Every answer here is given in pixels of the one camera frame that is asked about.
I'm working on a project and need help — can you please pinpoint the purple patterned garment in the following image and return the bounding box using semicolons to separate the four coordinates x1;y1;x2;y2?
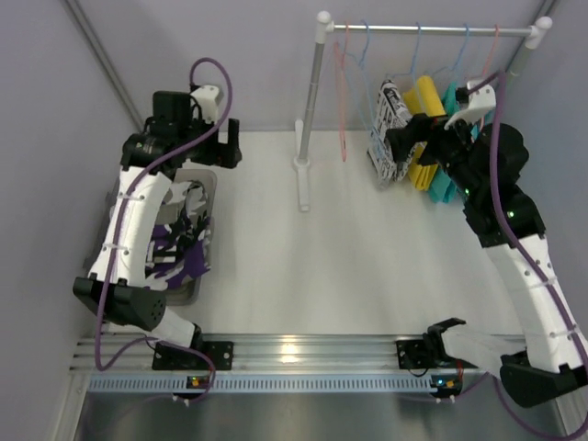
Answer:
144;180;212;291

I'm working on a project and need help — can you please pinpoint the blue hanger with patterned garment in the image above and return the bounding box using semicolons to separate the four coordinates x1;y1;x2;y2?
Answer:
343;19;379;146

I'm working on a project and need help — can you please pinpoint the pink wire hanger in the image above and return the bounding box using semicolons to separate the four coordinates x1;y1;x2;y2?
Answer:
333;27;348;163

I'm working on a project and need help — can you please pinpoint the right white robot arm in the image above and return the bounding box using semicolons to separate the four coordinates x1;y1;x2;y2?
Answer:
385;114;587;408

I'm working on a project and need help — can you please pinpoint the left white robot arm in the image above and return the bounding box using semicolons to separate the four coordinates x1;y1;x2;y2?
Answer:
73;85;242;350

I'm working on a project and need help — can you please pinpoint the blue hanger with newsprint garment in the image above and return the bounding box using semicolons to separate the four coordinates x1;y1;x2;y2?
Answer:
374;79;413;163

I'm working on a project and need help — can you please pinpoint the blue hanger with teal garment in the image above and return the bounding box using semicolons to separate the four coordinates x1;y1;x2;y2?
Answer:
432;23;470;82

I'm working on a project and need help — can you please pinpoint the blue hanger with yellow garment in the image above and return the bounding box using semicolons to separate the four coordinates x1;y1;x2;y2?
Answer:
393;22;423;85

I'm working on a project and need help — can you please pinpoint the far right pink hanger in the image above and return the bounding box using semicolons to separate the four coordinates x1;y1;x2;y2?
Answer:
466;24;500;80

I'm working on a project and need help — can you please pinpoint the teal garment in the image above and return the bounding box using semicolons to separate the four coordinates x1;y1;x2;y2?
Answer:
427;82;459;203

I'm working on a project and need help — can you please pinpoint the yellow garment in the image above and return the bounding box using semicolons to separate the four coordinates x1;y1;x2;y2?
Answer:
402;75;446;191

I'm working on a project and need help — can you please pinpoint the black white patterned garment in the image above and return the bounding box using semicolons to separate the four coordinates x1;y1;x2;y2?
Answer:
367;79;415;187

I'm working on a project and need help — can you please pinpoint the grey plastic bin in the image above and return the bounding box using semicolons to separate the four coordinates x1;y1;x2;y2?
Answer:
73;166;216;311

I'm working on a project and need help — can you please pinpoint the white metal clothes rack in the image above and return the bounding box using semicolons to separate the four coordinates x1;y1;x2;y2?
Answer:
293;1;556;212

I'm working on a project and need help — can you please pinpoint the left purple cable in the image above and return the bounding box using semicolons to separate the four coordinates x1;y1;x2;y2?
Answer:
95;57;232;405

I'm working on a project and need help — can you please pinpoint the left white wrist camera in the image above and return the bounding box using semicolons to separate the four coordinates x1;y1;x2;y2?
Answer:
189;85;224;124

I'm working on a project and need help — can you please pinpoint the aluminium mounting rail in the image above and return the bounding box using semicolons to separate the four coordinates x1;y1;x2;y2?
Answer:
67;334;418;374

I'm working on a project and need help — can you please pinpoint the grey slotted cable duct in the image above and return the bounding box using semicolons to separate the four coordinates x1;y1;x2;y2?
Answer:
88;374;437;393

